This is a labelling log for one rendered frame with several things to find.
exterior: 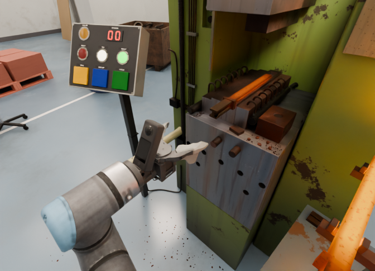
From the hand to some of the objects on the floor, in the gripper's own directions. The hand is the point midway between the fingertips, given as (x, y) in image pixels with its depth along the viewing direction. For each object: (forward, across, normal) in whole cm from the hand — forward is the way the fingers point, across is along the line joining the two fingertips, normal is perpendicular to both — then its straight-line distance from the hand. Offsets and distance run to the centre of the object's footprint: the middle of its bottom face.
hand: (187, 130), depth 55 cm
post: (+15, -58, -100) cm, 116 cm away
